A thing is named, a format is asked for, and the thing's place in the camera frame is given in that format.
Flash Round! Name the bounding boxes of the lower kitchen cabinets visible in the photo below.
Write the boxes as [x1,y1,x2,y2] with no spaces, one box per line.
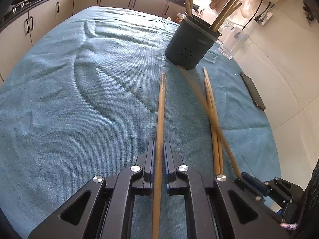
[1,0,185,82]

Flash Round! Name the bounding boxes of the right hand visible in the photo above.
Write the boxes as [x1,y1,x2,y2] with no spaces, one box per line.
[280,223,298,231]

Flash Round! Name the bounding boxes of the black smartphone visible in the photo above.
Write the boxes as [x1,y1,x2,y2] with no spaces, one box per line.
[239,72,266,111]

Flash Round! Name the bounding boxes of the blue towel table cloth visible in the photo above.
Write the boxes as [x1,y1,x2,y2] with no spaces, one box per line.
[0,6,282,239]

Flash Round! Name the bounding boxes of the dark perforated utensil holder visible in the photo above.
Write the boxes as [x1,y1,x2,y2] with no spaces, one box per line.
[165,14,221,70]

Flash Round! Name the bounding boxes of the clear glass mug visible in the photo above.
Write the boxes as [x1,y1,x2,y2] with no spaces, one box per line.
[219,23,249,60]

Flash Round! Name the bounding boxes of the black power plug cable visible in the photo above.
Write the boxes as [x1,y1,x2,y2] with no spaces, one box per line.
[234,0,265,40]

